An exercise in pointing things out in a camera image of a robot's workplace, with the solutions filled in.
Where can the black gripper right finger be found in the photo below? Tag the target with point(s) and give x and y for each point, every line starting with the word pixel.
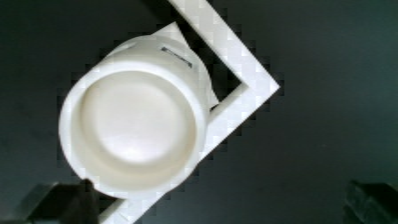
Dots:
pixel 371 204

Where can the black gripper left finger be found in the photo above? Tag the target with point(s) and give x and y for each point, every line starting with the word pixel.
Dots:
pixel 58 204

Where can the white lamp shade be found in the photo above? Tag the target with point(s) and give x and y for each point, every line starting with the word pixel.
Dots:
pixel 135 118

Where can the white U-shaped frame barrier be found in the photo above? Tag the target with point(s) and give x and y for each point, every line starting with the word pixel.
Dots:
pixel 259 86

